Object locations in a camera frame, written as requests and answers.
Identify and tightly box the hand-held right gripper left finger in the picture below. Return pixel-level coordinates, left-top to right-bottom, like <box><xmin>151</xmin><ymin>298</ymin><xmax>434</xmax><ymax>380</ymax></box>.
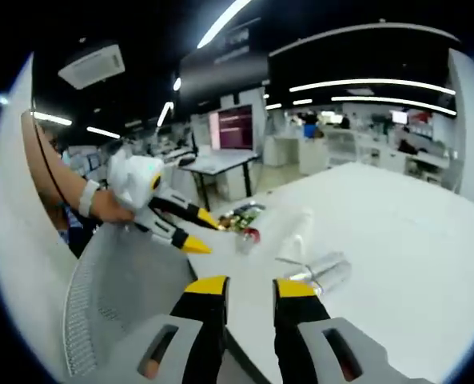
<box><xmin>96</xmin><ymin>274</ymin><xmax>232</xmax><ymax>384</ymax></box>

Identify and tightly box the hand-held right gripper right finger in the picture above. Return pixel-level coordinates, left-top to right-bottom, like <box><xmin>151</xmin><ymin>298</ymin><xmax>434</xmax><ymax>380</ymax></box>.
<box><xmin>272</xmin><ymin>278</ymin><xmax>433</xmax><ymax>384</ymax></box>

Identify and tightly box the green silver skincare sachet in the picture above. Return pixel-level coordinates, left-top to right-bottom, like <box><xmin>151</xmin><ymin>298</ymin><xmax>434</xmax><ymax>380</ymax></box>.
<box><xmin>233</xmin><ymin>202</ymin><xmax>267</xmax><ymax>226</ymax></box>

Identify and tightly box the red-capped white skincare bottle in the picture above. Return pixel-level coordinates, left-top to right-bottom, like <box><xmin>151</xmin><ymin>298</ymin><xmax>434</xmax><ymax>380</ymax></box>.
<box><xmin>235</xmin><ymin>226</ymin><xmax>262</xmax><ymax>254</ymax></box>

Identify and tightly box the person's left hand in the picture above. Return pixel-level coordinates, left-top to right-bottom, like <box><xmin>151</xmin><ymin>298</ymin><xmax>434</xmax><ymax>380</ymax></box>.
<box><xmin>89</xmin><ymin>188</ymin><xmax>137</xmax><ymax>224</ymax></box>

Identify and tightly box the white wristband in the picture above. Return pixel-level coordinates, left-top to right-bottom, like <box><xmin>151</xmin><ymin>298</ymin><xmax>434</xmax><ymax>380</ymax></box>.
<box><xmin>78</xmin><ymin>179</ymin><xmax>101</xmax><ymax>219</ymax></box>

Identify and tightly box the white monitor desk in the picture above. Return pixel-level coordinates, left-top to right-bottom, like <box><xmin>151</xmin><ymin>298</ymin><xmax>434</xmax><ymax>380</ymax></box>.
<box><xmin>178</xmin><ymin>151</ymin><xmax>261</xmax><ymax>211</ymax></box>

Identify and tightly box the grey mesh office chair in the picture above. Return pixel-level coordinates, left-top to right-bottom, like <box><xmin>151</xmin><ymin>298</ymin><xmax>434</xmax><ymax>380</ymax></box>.
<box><xmin>62</xmin><ymin>221</ymin><xmax>272</xmax><ymax>384</ymax></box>

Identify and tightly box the computer monitor purple screen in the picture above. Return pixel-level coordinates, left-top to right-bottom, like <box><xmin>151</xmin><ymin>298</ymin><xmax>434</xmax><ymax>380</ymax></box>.
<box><xmin>208</xmin><ymin>104</ymin><xmax>256</xmax><ymax>152</ymax></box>

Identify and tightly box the ceiling air conditioner unit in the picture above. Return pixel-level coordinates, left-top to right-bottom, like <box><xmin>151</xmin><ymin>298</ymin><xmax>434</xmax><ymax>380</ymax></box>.
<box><xmin>58</xmin><ymin>44</ymin><xmax>125</xmax><ymax>90</ymax></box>

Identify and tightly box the long ceiling light strip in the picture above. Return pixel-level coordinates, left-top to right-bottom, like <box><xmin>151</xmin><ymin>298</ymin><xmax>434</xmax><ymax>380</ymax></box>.
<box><xmin>196</xmin><ymin>0</ymin><xmax>254</xmax><ymax>50</ymax></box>

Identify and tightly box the curved ceiling light strip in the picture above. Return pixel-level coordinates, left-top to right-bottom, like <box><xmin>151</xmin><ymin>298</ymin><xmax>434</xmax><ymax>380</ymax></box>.
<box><xmin>331</xmin><ymin>95</ymin><xmax>457</xmax><ymax>117</ymax></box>
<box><xmin>288</xmin><ymin>78</ymin><xmax>457</xmax><ymax>96</ymax></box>

